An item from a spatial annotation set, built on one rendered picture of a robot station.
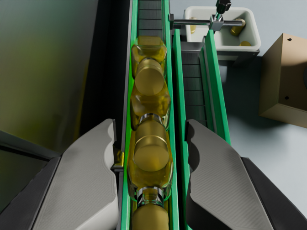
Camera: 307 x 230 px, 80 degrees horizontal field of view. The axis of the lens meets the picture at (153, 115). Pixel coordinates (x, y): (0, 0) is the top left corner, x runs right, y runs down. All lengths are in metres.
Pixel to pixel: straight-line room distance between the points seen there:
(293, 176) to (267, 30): 0.53
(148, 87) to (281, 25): 0.77
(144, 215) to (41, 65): 0.19
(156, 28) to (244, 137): 0.40
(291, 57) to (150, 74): 0.52
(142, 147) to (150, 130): 0.03
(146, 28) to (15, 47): 0.41
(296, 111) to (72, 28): 0.56
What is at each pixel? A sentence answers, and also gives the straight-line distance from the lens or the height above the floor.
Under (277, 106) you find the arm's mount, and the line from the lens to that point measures 0.60.
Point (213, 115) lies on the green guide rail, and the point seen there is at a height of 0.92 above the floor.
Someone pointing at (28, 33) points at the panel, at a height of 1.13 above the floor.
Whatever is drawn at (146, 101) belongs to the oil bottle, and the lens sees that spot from 0.24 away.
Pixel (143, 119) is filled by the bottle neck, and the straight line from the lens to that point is 0.22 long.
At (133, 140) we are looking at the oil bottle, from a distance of 0.26.
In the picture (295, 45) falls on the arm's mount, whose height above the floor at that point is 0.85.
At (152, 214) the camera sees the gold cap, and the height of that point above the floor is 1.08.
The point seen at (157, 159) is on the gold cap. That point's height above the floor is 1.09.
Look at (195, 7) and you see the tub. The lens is 0.71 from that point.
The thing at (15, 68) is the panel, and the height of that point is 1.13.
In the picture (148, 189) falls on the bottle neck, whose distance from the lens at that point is 0.21.
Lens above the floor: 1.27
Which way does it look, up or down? 68 degrees down
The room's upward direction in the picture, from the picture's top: 5 degrees clockwise
